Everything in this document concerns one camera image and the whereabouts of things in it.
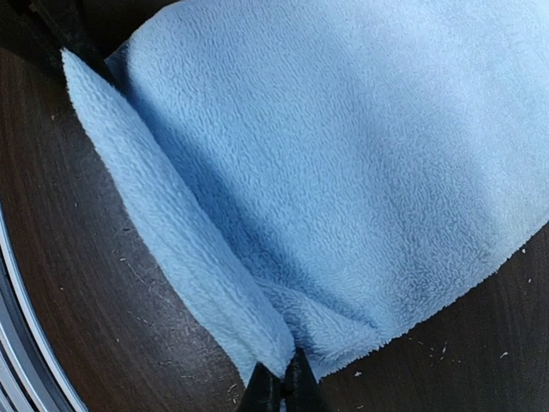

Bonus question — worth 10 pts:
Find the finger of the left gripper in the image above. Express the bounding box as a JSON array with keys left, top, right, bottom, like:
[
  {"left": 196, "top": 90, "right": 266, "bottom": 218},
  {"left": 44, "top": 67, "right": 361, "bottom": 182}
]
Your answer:
[{"left": 29, "top": 0, "right": 114, "bottom": 82}]

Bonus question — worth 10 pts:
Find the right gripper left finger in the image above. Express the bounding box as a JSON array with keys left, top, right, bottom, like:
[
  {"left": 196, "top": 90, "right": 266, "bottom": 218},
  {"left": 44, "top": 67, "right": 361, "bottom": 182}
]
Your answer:
[{"left": 239, "top": 362, "right": 282, "bottom": 412}]

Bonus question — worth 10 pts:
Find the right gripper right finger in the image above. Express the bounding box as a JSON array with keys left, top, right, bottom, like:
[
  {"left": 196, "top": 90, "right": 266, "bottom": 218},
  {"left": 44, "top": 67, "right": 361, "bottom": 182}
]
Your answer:
[{"left": 284, "top": 348, "right": 330, "bottom": 412}]

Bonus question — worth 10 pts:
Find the light blue towel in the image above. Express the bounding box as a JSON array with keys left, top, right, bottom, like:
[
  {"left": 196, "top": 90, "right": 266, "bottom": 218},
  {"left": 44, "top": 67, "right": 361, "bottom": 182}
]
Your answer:
[{"left": 63, "top": 1, "right": 548, "bottom": 380}]

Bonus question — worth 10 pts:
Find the aluminium front rail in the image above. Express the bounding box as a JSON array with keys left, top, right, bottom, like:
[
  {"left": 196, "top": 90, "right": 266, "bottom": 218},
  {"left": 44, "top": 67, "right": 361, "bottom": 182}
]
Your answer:
[{"left": 1, "top": 220, "right": 87, "bottom": 412}]

